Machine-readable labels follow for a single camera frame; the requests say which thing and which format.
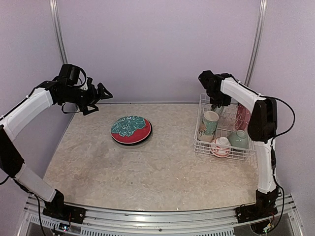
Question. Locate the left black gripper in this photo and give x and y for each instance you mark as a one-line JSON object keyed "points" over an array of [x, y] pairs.
{"points": [[93, 96]]}

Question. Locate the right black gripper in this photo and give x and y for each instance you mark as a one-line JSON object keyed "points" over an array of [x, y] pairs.
{"points": [[226, 103]]}

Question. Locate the light blue flower plate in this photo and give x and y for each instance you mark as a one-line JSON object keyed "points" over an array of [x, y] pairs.
{"points": [[217, 109]]}

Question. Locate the red polka dot plate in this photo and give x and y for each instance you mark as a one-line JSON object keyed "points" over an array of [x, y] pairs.
{"points": [[242, 118]]}

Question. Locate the red teal floral plate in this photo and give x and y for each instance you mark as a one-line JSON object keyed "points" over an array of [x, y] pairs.
{"points": [[126, 126]]}

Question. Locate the black striped rim plate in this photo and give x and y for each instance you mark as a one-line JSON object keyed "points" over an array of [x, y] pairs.
{"points": [[138, 137]]}

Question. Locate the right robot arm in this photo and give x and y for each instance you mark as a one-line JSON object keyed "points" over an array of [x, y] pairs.
{"points": [[262, 130]]}

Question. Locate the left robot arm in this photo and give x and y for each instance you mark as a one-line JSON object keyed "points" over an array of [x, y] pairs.
{"points": [[64, 88]]}

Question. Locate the teal floral cup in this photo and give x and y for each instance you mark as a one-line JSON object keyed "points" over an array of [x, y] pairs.
{"points": [[208, 126]]}

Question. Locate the light green bowl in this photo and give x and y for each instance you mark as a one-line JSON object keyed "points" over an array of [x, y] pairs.
{"points": [[239, 139]]}

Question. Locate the red white small bowl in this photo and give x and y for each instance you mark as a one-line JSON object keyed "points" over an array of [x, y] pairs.
{"points": [[220, 147]]}

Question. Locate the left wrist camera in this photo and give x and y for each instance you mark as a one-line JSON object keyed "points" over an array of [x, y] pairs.
{"points": [[87, 84]]}

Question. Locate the white wire dish rack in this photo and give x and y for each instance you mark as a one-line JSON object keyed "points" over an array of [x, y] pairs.
{"points": [[226, 126]]}

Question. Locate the left aluminium post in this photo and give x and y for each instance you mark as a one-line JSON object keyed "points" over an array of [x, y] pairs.
{"points": [[58, 30]]}

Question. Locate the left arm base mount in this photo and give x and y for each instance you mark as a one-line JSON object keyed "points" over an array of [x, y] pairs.
{"points": [[59, 210]]}

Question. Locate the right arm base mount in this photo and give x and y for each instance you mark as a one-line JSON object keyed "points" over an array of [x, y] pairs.
{"points": [[264, 207]]}

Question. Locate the aluminium front rail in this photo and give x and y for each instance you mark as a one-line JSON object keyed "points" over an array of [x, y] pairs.
{"points": [[99, 221]]}

